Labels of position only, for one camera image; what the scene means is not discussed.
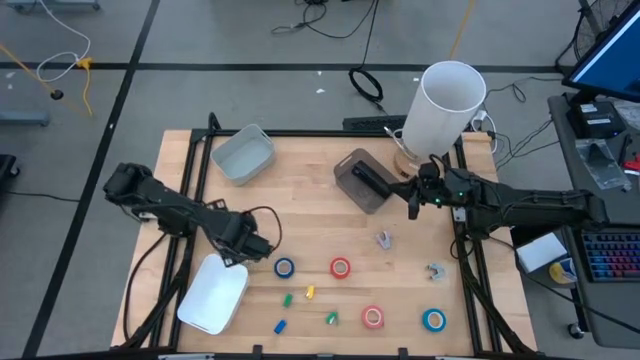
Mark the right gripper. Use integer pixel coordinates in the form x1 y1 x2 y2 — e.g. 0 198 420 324
388 172 456 222

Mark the dark blue tape roll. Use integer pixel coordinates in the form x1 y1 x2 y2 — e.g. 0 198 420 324
273 257 296 280

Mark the black stapler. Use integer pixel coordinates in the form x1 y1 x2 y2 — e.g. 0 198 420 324
351 160 394 200

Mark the red tape roll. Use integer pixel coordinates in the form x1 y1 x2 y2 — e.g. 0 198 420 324
329 257 352 280

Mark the light blue tape roll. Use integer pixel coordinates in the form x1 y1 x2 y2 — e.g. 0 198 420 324
422 308 448 334

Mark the pink tape roll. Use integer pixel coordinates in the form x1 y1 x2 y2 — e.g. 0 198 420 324
361 305 385 330

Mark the translucent grey plastic bin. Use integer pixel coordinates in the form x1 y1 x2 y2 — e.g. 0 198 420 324
333 148 401 215

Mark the white rounded plastic tray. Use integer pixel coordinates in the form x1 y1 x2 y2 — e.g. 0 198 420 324
176 253 250 336

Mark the black power strip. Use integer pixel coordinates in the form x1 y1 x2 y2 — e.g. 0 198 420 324
342 115 408 133

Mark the light grey plastic bin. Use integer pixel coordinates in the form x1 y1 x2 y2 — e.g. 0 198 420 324
210 123 276 187

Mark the table lamp white shade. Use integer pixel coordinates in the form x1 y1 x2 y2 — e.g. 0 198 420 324
393 60 487 179

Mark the white box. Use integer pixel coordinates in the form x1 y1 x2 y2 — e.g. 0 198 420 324
515 232 569 275

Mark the clear plastic bag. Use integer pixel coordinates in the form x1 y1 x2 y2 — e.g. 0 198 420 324
574 138 633 192

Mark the black mini computer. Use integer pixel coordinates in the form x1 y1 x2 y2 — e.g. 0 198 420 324
565 101 628 140

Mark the backlit keyboard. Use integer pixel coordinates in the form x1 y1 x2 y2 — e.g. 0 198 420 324
581 230 640 284

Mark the grey side desk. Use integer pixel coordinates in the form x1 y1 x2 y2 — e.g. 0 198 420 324
547 92 640 350

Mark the computer monitor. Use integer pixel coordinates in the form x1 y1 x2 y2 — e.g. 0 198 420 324
562 0 640 104

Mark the black floor fan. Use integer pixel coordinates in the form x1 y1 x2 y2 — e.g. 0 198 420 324
554 0 637 77

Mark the grey cart base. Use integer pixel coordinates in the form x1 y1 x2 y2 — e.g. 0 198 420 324
5 0 101 13
0 110 51 127

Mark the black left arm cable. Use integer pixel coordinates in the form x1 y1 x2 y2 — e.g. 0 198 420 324
241 205 284 254

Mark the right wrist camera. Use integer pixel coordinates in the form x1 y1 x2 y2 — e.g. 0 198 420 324
418 160 442 182

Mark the black supply cable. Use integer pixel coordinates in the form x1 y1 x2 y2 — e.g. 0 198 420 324
122 230 170 342

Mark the white lamp cable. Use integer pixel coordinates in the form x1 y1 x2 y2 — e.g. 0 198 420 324
467 108 500 154

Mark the black coiled floor cable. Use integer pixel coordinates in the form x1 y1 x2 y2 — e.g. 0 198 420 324
348 0 386 114

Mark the yellow hanging cable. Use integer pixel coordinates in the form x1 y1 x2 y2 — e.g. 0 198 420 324
448 0 477 62

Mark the yellow floor cable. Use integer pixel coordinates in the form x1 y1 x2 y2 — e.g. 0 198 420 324
0 43 95 117

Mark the white floor cable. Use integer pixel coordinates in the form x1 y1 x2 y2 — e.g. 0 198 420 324
37 0 93 84

